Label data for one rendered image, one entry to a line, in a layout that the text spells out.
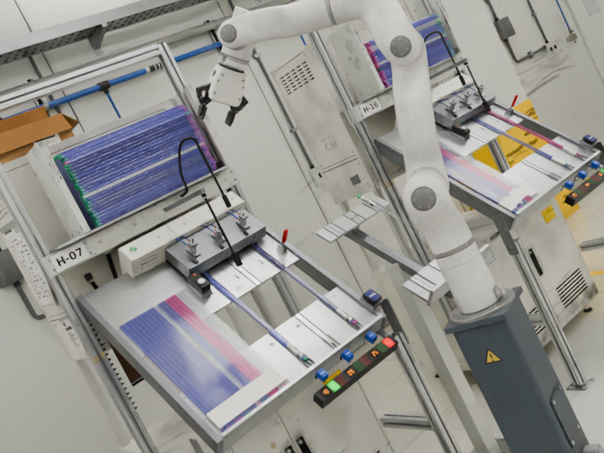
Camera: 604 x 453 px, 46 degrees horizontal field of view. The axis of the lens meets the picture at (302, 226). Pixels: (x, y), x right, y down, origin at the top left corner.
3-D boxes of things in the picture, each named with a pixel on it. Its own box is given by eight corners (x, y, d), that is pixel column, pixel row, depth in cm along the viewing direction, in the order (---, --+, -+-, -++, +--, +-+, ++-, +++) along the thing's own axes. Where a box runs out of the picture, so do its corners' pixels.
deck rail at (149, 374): (223, 451, 197) (223, 439, 193) (217, 456, 195) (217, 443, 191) (84, 306, 233) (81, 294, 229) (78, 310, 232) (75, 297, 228)
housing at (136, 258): (244, 229, 269) (245, 200, 259) (135, 291, 241) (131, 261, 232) (231, 219, 273) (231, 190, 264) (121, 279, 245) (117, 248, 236)
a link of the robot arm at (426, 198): (475, 235, 202) (438, 158, 200) (475, 251, 184) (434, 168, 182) (435, 251, 205) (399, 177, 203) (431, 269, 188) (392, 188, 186)
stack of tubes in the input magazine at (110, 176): (219, 168, 260) (185, 101, 257) (97, 226, 231) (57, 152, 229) (205, 176, 270) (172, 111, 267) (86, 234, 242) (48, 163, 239)
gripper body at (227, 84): (223, 62, 195) (210, 102, 198) (253, 71, 201) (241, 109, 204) (211, 56, 200) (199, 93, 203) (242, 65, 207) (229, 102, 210)
